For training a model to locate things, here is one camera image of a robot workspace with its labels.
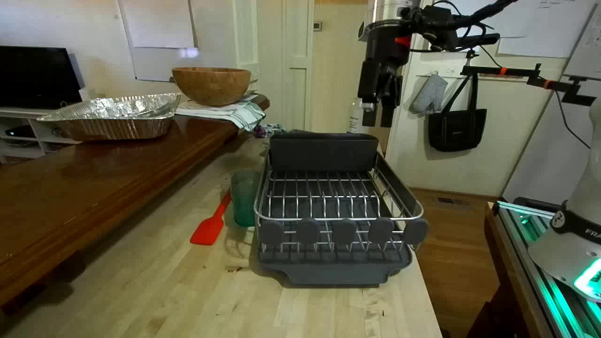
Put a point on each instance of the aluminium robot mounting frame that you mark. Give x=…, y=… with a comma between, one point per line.
x=532, y=274

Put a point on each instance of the grey oven mitt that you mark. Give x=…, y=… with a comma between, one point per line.
x=429, y=94

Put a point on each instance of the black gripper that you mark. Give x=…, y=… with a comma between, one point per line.
x=382, y=57

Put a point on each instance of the red silicone spatula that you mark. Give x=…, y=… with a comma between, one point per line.
x=207, y=231

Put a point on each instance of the black tote bag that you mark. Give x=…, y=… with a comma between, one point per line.
x=457, y=128

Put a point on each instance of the green plastic cup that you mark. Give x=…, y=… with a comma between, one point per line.
x=245, y=199

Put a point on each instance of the leaning white board panel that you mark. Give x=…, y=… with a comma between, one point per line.
x=551, y=156

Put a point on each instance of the dark wooden table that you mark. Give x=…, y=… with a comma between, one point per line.
x=95, y=188

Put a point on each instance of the striped kitchen towel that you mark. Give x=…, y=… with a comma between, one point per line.
x=232, y=115

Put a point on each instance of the white shelf unit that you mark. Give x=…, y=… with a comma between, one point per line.
x=19, y=145

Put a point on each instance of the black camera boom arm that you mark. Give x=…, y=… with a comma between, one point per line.
x=519, y=73

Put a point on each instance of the white panelled door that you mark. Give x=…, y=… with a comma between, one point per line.
x=297, y=94

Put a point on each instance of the clear soap dispenser bottle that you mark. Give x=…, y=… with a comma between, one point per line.
x=356, y=118

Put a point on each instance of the grey dish rack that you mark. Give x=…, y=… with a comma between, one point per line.
x=326, y=152

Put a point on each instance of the black stereo camera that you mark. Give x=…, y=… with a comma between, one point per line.
x=489, y=40

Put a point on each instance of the wall light switch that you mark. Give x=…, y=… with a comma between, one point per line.
x=318, y=25

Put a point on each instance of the aluminium foil tray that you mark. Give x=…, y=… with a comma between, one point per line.
x=113, y=118

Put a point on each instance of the brown wooden bowl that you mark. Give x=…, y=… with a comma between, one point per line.
x=211, y=87

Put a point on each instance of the black monitor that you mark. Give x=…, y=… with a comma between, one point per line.
x=38, y=77

